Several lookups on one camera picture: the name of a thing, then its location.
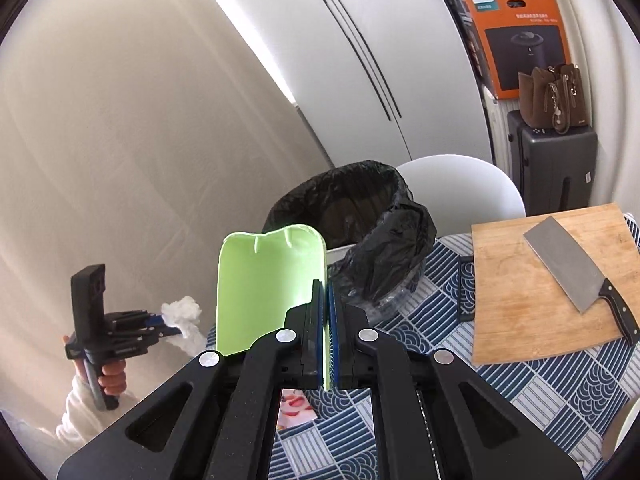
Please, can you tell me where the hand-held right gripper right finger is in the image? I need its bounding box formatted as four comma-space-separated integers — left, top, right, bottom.
327, 285, 583, 480

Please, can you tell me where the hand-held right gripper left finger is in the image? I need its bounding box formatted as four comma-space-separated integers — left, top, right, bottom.
57, 279, 327, 480

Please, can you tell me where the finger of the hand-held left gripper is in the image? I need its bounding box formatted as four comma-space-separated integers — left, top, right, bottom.
106, 329, 182, 357
106, 311, 167, 330

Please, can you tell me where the white tissue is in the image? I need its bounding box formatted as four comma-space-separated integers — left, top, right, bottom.
160, 296, 206, 356

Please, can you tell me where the green plastic tray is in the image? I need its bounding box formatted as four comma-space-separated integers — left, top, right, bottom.
216, 225, 333, 392

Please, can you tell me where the trash bin with black bag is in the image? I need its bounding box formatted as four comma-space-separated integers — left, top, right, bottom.
262, 160, 438, 318

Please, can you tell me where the person's left forearm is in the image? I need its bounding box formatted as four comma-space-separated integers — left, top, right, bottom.
54, 374, 143, 447

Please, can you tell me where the person's left hand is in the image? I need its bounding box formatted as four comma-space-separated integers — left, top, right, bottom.
98, 359, 127, 398

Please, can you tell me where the colourful snack wrapper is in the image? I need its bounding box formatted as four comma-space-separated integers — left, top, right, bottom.
276, 389, 319, 431

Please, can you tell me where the small black holder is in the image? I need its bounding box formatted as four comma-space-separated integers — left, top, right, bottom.
457, 255, 475, 321

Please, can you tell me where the wooden cutting board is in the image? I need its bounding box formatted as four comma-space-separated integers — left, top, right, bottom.
471, 203, 640, 367

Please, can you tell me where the blue patterned tablecloth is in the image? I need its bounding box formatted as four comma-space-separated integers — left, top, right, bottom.
270, 220, 640, 480

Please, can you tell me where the beige backdrop cloth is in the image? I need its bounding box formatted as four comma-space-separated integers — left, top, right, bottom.
0, 0, 336, 411

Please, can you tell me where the white chair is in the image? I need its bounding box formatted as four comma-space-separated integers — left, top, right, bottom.
395, 155, 527, 238

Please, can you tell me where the beige ceramic cup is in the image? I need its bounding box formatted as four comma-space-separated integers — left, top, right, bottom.
600, 400, 640, 463

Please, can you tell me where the grey suitcase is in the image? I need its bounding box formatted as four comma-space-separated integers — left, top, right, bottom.
506, 109, 599, 217

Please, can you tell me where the brown handbag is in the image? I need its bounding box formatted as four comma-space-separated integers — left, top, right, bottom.
517, 63, 586, 135

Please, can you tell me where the white wardrobe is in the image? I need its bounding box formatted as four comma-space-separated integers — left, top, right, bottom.
190, 0, 493, 168

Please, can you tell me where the white curtain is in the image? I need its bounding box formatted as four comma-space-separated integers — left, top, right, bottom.
542, 0, 640, 216

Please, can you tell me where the orange cardboard box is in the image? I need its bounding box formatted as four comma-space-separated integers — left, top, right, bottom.
447, 0, 573, 102

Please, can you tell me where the cleaver with black handle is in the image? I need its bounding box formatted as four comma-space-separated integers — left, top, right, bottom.
522, 216, 640, 346

